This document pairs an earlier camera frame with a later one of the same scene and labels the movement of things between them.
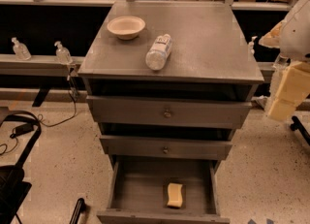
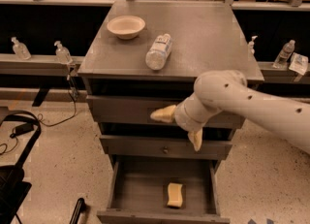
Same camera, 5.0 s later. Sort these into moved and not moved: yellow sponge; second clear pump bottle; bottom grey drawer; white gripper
Moved: white gripper
Not moved: yellow sponge; second clear pump bottle; bottom grey drawer
